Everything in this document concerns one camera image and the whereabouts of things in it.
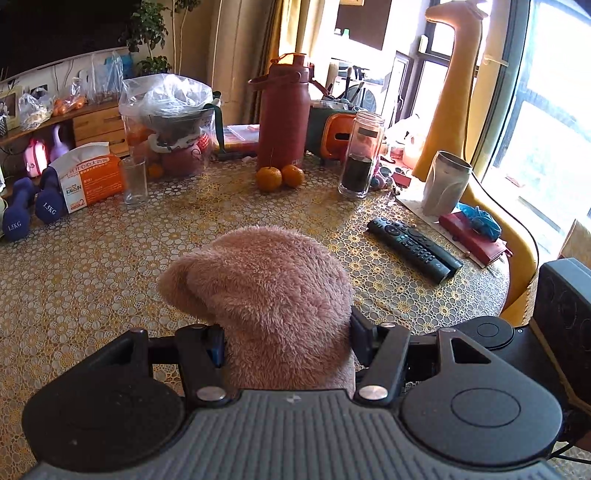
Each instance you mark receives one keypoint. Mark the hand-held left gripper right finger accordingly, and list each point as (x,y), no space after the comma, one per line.
(360,339)

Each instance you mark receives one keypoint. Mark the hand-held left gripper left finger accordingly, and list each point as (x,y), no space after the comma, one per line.
(214,350)

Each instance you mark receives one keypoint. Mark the black remote control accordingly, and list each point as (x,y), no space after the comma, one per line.
(406,249)
(438,251)

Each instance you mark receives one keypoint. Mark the red wallet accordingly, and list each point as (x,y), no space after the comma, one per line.
(480,249)

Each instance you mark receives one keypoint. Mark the crumpled blue plastic bag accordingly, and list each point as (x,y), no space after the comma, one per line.
(482,221)

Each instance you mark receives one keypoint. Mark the glass bottle dark contents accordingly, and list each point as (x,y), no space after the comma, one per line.
(358,175)

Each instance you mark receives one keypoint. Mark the small colourful toys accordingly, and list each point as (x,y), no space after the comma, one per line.
(390,177)

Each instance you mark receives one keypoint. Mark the grey metal tumbler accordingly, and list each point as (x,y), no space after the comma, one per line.
(445,184)

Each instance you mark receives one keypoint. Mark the orange fruit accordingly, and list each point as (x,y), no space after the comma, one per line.
(293,175)
(268,180)

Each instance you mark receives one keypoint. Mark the clear drinking glass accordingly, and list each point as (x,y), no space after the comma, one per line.
(135,184)

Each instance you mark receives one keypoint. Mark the white plastic bag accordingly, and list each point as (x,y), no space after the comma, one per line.
(408,138)

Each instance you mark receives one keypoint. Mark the orange white tissue pack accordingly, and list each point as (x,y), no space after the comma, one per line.
(92,180)

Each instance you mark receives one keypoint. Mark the stack of colourful books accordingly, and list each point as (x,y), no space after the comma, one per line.
(240,138)

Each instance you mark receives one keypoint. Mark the blue dumbbell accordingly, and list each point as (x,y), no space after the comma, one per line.
(48,198)
(18,207)

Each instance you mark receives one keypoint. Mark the red water bottle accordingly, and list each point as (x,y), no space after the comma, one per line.
(281,120)

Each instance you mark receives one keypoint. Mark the clear plastic bag of fruit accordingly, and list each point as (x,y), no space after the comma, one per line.
(166,101)

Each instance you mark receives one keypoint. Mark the yellow giraffe figure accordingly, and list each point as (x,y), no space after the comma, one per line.
(457,92)

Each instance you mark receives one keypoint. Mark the wooden television cabinet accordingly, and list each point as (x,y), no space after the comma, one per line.
(97,124)

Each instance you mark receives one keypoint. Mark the pink small backpack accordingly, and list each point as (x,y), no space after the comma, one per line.
(36,159)

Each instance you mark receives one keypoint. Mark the bag of oranges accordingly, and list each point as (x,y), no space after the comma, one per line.
(69,105)

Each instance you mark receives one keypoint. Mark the white standing air conditioner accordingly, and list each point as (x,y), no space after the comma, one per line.
(240,60)

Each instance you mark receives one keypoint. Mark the plastic bag of bread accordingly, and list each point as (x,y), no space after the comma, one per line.
(34,108)

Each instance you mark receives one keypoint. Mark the yellow curtain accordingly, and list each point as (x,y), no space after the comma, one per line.
(291,27)

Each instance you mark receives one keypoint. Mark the tall potted plant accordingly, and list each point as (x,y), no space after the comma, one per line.
(147,23)

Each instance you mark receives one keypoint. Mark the black television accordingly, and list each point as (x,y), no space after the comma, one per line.
(55,32)

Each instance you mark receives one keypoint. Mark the picture frame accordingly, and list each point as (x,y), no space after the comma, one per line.
(10,108)

